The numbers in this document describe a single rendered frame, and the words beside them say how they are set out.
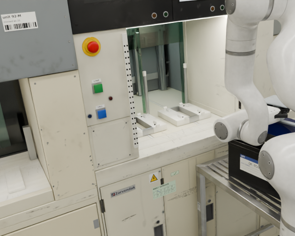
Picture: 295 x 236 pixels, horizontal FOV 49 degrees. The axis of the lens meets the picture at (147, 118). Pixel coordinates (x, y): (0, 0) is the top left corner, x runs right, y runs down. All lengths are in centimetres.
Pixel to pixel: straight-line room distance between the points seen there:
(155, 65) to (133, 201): 116
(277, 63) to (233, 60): 24
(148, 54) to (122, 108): 107
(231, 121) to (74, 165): 60
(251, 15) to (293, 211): 47
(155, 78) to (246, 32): 141
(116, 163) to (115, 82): 33
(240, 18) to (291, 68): 17
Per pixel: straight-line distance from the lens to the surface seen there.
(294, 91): 80
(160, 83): 231
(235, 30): 101
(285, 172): 75
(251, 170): 134
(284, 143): 76
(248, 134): 108
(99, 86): 120
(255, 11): 83
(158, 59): 229
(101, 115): 123
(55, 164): 126
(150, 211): 153
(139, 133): 157
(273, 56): 82
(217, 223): 182
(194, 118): 171
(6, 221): 133
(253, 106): 105
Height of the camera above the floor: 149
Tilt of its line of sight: 20 degrees down
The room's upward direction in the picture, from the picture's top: 5 degrees counter-clockwise
